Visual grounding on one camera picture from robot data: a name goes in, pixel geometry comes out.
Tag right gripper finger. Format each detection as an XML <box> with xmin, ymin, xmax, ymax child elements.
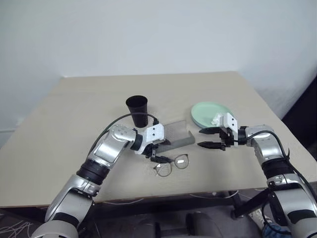
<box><xmin>199</xmin><ymin>126</ymin><xmax>221</xmax><ymax>136</ymax></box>
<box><xmin>197</xmin><ymin>141</ymin><xmax>223</xmax><ymax>151</ymax></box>

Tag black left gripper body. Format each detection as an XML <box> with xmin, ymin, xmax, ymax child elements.
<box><xmin>144</xmin><ymin>141</ymin><xmax>164</xmax><ymax>162</ymax></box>

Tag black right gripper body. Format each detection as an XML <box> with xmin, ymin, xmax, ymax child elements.
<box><xmin>218</xmin><ymin>125</ymin><xmax>236</xmax><ymax>151</ymax></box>

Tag grey glasses case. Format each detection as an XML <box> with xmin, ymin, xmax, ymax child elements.
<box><xmin>157</xmin><ymin>119</ymin><xmax>195</xmax><ymax>152</ymax></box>

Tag thin dark-rimmed glasses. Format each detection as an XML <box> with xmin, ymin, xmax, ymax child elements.
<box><xmin>153</xmin><ymin>153</ymin><xmax>190</xmax><ymax>178</ymax></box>

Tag mint green plate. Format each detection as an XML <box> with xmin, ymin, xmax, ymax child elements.
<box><xmin>191</xmin><ymin>101</ymin><xmax>235</xmax><ymax>127</ymax></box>
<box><xmin>190</xmin><ymin>113</ymin><xmax>211</xmax><ymax>129</ymax></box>

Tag black plastic cup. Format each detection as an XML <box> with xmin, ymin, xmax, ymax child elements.
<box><xmin>125</xmin><ymin>95</ymin><xmax>150</xmax><ymax>128</ymax></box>

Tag crumpled white paper wad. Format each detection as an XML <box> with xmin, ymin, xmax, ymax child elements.
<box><xmin>210</xmin><ymin>113</ymin><xmax>223</xmax><ymax>126</ymax></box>

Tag dark cabinet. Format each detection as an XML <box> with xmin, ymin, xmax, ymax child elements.
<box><xmin>281</xmin><ymin>73</ymin><xmax>317</xmax><ymax>159</ymax></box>

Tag blue cloth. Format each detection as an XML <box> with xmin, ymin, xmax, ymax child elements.
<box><xmin>262</xmin><ymin>222</ymin><xmax>291</xmax><ymax>238</ymax></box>

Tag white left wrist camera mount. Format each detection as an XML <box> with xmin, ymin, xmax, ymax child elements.
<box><xmin>135</xmin><ymin>123</ymin><xmax>165</xmax><ymax>156</ymax></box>

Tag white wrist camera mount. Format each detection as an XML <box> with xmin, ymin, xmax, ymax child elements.
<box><xmin>135</xmin><ymin>123</ymin><xmax>165</xmax><ymax>156</ymax></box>
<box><xmin>219</xmin><ymin>113</ymin><xmax>240</xmax><ymax>147</ymax></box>

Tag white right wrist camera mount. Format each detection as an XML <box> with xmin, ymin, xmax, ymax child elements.
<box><xmin>219</xmin><ymin>113</ymin><xmax>240</xmax><ymax>147</ymax></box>

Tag black table frame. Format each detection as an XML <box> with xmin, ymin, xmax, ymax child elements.
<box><xmin>81</xmin><ymin>189</ymin><xmax>269</xmax><ymax>220</ymax></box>

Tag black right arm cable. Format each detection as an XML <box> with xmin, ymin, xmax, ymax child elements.
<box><xmin>244</xmin><ymin>130</ymin><xmax>317</xmax><ymax>191</ymax></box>

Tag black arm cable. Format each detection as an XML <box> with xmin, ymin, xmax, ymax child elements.
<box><xmin>244</xmin><ymin>130</ymin><xmax>317</xmax><ymax>191</ymax></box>
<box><xmin>98</xmin><ymin>114</ymin><xmax>159</xmax><ymax>144</ymax></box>

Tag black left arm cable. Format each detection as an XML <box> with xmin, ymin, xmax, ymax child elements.
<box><xmin>98</xmin><ymin>114</ymin><xmax>159</xmax><ymax>144</ymax></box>

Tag white wire under table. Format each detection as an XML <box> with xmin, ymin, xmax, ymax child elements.
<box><xmin>189</xmin><ymin>190</ymin><xmax>240</xmax><ymax>200</ymax></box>
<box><xmin>103</xmin><ymin>197</ymin><xmax>145</xmax><ymax>205</ymax></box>

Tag tangled white wires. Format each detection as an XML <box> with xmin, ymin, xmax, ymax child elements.
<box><xmin>0</xmin><ymin>218</ymin><xmax>39</xmax><ymax>238</ymax></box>

